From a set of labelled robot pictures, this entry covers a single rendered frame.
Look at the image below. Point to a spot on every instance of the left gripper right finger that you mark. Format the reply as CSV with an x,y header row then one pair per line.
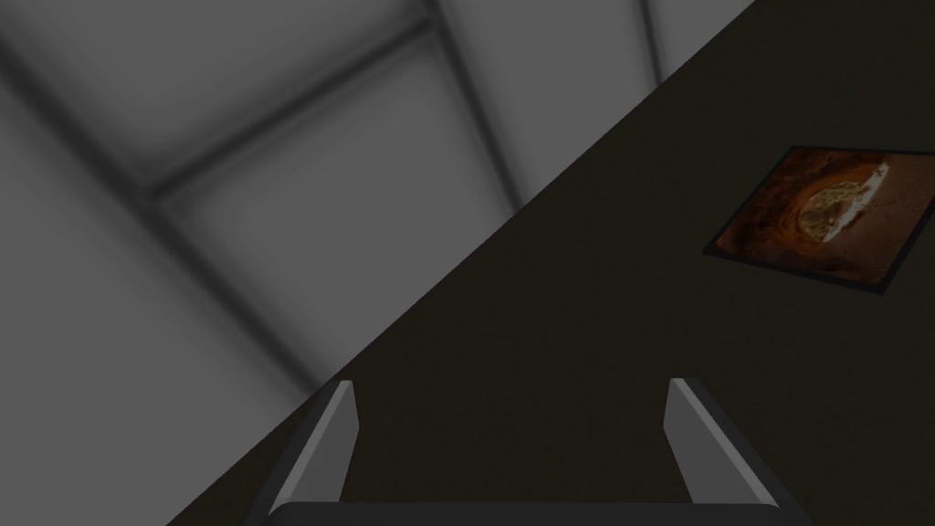
x,y
708,453

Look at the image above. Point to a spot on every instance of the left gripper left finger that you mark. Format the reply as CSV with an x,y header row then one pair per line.
x,y
325,449

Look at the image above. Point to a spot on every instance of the orange brown framed wall picture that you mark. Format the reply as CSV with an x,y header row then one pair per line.
x,y
825,215

